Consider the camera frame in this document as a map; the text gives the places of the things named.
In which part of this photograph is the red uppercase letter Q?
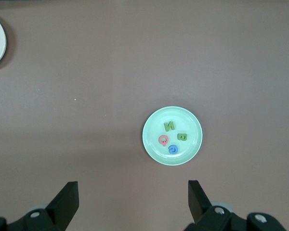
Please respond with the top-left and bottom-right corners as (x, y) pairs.
(158, 134), (170, 147)

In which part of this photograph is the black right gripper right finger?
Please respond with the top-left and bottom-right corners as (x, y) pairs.
(183, 180), (289, 231)

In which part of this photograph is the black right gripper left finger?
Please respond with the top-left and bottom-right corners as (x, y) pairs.
(0, 181), (80, 231)

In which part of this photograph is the green plastic plate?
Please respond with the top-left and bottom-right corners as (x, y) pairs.
(142, 106), (203, 167)

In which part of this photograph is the green uppercase letter N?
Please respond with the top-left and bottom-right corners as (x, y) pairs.
(163, 121), (176, 132)

